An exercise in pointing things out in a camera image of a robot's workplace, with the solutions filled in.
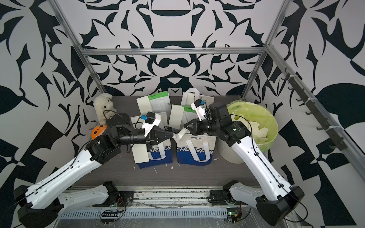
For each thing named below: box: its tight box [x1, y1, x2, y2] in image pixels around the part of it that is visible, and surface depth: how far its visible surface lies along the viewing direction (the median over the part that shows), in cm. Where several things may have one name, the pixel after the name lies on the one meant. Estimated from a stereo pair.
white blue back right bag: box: [181, 87, 215, 107], surface depth 87 cm
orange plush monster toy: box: [91, 124, 108, 140], surface depth 91 cm
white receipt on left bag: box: [131, 143, 150, 164], surface depth 72 cm
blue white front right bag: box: [171, 128, 217, 167], surface depth 74 cm
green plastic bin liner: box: [227, 100, 279, 153], surface depth 78 cm
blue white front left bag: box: [137, 138, 173, 170], surface depth 76 cm
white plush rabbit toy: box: [93, 92, 118, 125], surface depth 93 cm
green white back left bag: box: [147, 90, 172, 127], surface depth 91 cm
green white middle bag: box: [179, 104, 201, 129], surface depth 83 cm
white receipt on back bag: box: [135, 95, 154, 115], surface depth 88 cm
